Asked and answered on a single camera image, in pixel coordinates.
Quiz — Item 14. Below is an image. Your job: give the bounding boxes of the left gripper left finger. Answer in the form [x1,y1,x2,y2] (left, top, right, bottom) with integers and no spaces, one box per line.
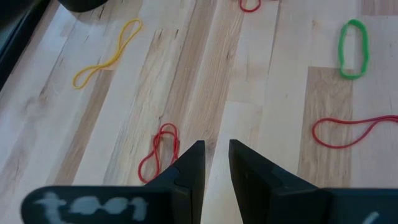
[144,139,206,224]

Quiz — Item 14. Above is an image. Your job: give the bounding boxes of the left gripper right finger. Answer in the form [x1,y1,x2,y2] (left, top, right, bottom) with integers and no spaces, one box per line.
[228,139,331,224]

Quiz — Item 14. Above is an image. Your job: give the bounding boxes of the red rubber band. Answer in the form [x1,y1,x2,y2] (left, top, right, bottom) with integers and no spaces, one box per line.
[137,122,181,185]
[239,0,262,14]

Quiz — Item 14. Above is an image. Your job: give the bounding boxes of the pile of rubber bands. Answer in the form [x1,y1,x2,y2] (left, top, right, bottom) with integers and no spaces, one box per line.
[311,114,398,150]

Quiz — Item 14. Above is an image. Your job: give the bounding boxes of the yellow rubber band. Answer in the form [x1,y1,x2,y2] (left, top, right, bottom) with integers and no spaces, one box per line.
[72,17,144,90]

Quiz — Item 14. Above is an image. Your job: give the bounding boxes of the green rubber band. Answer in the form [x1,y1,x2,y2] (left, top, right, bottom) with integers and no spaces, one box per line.
[338,19,370,80]

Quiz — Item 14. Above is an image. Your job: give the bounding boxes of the black aluminium table frame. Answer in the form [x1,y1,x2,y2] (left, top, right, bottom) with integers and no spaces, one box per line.
[0,0,51,91]

